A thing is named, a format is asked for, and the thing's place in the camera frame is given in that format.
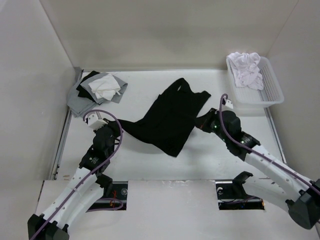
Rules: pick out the white folded tank top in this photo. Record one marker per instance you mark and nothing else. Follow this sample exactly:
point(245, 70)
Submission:
point(105, 87)

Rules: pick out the white tank top in basket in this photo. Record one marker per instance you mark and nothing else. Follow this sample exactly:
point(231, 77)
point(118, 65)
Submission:
point(245, 70)

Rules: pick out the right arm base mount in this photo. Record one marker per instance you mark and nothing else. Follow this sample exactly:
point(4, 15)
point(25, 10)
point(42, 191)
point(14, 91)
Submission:
point(231, 195)

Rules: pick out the white plastic basket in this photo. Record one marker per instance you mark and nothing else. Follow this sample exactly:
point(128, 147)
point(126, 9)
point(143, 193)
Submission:
point(248, 98)

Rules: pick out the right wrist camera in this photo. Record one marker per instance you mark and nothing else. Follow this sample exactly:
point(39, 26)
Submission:
point(227, 105)

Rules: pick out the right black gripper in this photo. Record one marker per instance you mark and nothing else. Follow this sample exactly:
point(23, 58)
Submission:
point(212, 113)

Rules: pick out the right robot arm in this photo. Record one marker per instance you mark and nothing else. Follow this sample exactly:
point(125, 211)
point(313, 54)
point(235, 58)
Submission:
point(294, 193)

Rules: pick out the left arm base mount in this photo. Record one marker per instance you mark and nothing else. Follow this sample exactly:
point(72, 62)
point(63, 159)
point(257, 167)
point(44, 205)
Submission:
point(114, 198)

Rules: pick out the black folded tank top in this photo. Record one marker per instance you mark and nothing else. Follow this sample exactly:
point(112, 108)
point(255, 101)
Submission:
point(84, 91)

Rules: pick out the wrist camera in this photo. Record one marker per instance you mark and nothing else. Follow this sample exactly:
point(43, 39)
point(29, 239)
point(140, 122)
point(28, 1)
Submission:
point(95, 121)
point(227, 105)

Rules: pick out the black tank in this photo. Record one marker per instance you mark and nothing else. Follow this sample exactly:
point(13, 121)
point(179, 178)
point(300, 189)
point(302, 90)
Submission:
point(171, 118)
point(84, 91)

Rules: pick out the grey folded tank top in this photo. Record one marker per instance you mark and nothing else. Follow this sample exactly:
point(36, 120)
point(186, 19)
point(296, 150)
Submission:
point(79, 105)

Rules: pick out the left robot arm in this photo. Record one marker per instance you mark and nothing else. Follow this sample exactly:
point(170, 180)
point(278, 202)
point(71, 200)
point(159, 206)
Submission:
point(87, 185)

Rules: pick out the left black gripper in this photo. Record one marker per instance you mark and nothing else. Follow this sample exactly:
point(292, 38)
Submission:
point(115, 127)

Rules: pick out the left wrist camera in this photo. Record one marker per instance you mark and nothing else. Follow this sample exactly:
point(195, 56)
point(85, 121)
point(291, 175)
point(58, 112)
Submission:
point(95, 121)

